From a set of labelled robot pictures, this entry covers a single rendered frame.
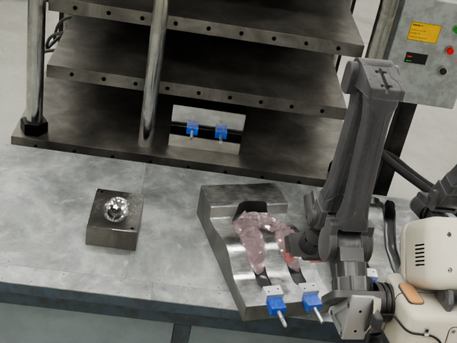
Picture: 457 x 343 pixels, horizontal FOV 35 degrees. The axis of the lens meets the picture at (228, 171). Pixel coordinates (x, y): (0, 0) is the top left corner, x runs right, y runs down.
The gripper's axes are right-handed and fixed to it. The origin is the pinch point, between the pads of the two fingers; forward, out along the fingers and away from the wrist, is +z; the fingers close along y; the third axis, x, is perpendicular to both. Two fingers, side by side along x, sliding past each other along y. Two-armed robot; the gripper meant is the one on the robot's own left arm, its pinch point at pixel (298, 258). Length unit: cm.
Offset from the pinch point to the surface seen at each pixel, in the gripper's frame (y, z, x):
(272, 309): 6.0, 9.2, 11.0
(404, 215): -44, 19, -25
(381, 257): -32.2, 16.7, -8.6
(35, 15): 74, 19, -94
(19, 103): 92, 206, -191
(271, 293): 5.6, 9.7, 6.2
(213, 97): 11, 39, -81
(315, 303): -6.6, 9.8, 8.9
